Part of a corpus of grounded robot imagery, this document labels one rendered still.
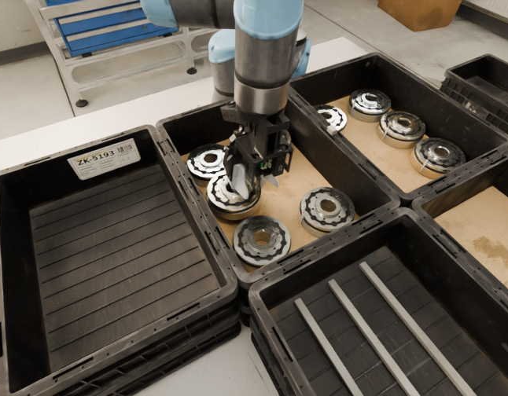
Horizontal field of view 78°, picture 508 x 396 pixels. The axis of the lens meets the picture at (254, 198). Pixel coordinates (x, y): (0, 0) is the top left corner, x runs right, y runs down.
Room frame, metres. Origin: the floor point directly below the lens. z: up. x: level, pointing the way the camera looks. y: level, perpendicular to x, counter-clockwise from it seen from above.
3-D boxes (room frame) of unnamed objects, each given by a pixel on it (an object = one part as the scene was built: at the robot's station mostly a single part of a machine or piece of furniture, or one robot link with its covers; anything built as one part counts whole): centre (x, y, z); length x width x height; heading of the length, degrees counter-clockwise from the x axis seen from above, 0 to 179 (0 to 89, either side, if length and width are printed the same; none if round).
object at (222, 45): (0.83, 0.05, 0.90); 0.13 x 0.12 x 0.14; 83
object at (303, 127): (0.41, -0.02, 0.87); 0.40 x 0.30 x 0.11; 29
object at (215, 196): (0.38, 0.04, 0.88); 0.10 x 0.10 x 0.01
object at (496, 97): (1.19, -1.06, 0.37); 0.40 x 0.30 x 0.45; 30
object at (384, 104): (0.69, -0.30, 0.86); 0.10 x 0.10 x 0.01
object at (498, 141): (0.56, -0.28, 0.87); 0.40 x 0.30 x 0.11; 29
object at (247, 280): (0.41, -0.02, 0.92); 0.40 x 0.30 x 0.02; 29
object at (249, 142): (0.38, -0.01, 1.01); 0.09 x 0.08 x 0.12; 29
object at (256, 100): (0.39, -0.01, 1.09); 0.08 x 0.08 x 0.05
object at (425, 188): (0.56, -0.28, 0.92); 0.40 x 0.30 x 0.02; 29
